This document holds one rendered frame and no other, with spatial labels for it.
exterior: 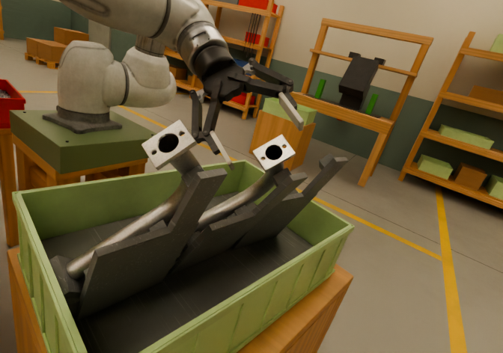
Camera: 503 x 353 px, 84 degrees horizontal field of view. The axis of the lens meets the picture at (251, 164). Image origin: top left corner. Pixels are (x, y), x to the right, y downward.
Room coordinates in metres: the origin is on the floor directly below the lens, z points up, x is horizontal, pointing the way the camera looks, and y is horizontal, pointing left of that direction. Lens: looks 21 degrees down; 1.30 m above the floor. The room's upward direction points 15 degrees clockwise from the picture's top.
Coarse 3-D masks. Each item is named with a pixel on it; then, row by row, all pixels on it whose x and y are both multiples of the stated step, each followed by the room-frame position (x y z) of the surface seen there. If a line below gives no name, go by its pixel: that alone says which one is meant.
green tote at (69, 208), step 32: (32, 192) 0.44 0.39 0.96; (64, 192) 0.48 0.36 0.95; (96, 192) 0.53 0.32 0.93; (128, 192) 0.58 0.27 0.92; (160, 192) 0.65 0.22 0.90; (224, 192) 0.83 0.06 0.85; (32, 224) 0.36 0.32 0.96; (64, 224) 0.48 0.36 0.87; (96, 224) 0.53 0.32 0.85; (288, 224) 0.74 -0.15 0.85; (320, 224) 0.68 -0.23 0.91; (352, 224) 0.64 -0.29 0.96; (32, 256) 0.34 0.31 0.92; (320, 256) 0.53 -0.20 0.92; (32, 288) 0.34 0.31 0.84; (256, 288) 0.35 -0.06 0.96; (288, 288) 0.45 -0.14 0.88; (64, 320) 0.23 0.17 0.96; (192, 320) 0.27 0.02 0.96; (224, 320) 0.31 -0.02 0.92; (256, 320) 0.38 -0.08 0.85; (64, 352) 0.23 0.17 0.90; (160, 352) 0.22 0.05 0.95; (192, 352) 0.27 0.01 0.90; (224, 352) 0.33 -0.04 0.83
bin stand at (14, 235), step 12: (0, 132) 0.96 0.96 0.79; (0, 144) 1.16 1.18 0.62; (12, 144) 1.20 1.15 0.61; (0, 156) 1.17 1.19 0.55; (12, 156) 1.20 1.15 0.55; (0, 168) 1.18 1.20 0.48; (12, 168) 1.20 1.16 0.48; (0, 180) 1.18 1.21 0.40; (12, 180) 1.19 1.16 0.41; (12, 204) 1.19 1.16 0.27; (12, 216) 1.18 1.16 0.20; (12, 228) 1.18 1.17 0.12; (12, 240) 1.17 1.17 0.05
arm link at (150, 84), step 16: (144, 48) 1.02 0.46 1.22; (160, 48) 1.05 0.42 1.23; (128, 64) 1.00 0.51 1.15; (144, 64) 1.00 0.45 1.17; (160, 64) 1.04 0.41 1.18; (128, 80) 0.97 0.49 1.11; (144, 80) 1.00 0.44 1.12; (160, 80) 1.04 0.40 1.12; (128, 96) 0.97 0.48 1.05; (144, 96) 1.01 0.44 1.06; (160, 96) 1.06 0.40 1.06
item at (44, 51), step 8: (56, 32) 6.41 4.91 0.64; (64, 32) 6.31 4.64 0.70; (72, 32) 6.46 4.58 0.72; (80, 32) 6.72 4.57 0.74; (32, 40) 5.83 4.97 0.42; (40, 40) 5.98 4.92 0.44; (48, 40) 6.26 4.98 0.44; (56, 40) 6.42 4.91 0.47; (64, 40) 6.31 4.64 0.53; (72, 40) 6.46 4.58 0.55; (88, 40) 6.83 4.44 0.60; (32, 48) 5.83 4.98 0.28; (40, 48) 5.72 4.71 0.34; (48, 48) 5.67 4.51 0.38; (56, 48) 5.75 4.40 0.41; (64, 48) 5.92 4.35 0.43; (32, 56) 5.79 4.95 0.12; (40, 56) 5.73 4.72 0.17; (48, 56) 5.67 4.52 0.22; (56, 56) 5.74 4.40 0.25; (40, 64) 5.76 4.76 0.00; (48, 64) 5.63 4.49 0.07; (56, 64) 6.07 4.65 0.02
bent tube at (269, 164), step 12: (264, 144) 0.43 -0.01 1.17; (276, 144) 0.43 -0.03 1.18; (288, 144) 0.42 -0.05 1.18; (264, 156) 0.41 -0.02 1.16; (276, 156) 0.47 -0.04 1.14; (288, 156) 0.41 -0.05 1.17; (264, 168) 0.40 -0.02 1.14; (276, 168) 0.43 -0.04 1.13; (264, 180) 0.49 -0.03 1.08; (240, 192) 0.50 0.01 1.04; (252, 192) 0.49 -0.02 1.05; (264, 192) 0.49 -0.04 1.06; (228, 204) 0.48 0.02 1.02; (240, 204) 0.48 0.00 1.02; (204, 216) 0.46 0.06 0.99; (216, 216) 0.46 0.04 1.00; (204, 228) 0.45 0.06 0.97
